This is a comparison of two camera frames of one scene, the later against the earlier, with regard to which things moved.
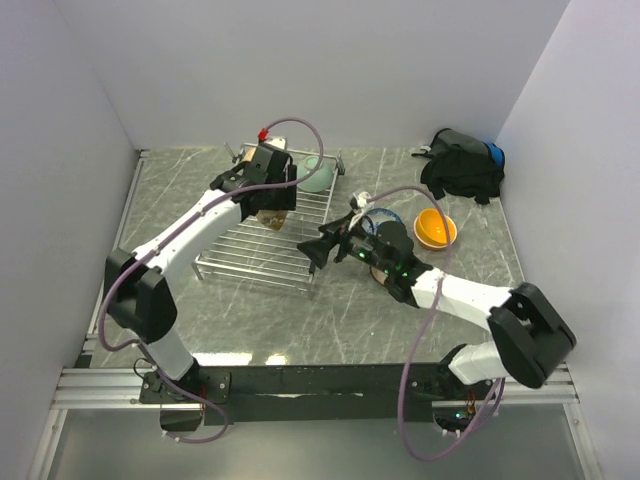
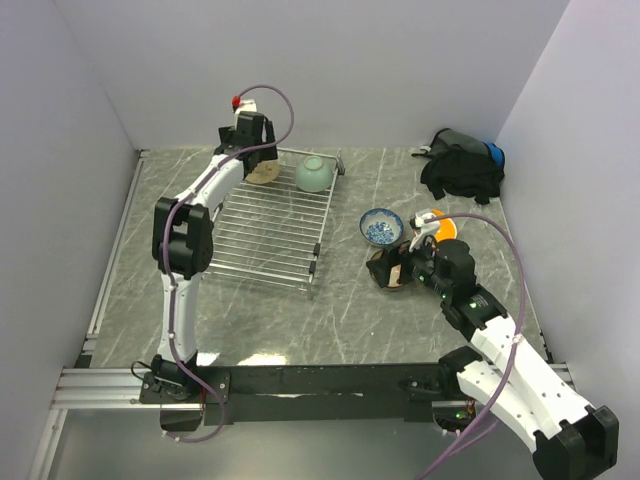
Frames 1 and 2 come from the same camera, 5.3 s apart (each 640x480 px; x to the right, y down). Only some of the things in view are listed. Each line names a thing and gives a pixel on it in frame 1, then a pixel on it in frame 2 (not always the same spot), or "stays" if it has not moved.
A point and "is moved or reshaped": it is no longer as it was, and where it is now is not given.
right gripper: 318,249 -> 380,267
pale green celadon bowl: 319,182 stays
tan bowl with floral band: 273,219 is moved or reshaped
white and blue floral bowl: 379,216 stays
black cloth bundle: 462,166 stays
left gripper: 285,200 -> 268,133
